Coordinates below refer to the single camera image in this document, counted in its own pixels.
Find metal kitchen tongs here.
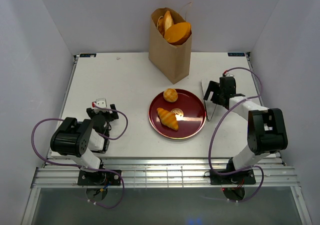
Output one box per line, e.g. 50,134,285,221
201,78,217,122

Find oval orange bun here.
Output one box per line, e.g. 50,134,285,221
164,22,192,46

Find long baguette bread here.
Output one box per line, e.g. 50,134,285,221
163,10,174,32

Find large braided pastry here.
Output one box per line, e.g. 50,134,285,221
156,17,165,37

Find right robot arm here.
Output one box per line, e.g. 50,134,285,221
203,76,288,184

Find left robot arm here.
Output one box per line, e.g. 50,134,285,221
50,107,121,186

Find brown paper bag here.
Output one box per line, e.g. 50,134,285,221
148,7,192,84

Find dark red round plate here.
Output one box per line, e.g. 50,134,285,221
148,89,206,140

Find right blue corner sticker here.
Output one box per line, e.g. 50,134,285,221
227,52,246,57

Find blue corner sticker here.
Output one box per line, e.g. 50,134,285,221
79,53,97,58
227,52,246,57

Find small round bun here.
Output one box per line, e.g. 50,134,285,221
163,88,178,103

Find small golden croissant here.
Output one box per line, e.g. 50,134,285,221
156,107,179,131

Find left blue corner sticker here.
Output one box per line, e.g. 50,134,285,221
79,53,97,58

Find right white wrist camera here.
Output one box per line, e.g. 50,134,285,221
222,70,235,78

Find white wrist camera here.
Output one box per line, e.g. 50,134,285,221
222,70,235,78
91,98,107,110

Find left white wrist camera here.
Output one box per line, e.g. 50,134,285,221
91,98,107,110

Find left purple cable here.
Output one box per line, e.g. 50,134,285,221
31,103,129,209

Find purple cable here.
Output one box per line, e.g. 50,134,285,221
208,67,265,203
31,103,129,209

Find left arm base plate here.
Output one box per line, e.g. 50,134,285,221
77,170,121,186

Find aluminium rail frame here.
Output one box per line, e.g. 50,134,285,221
31,155,300,189

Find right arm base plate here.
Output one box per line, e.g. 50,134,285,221
203,169,256,186

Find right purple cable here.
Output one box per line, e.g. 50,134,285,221
208,67,265,203

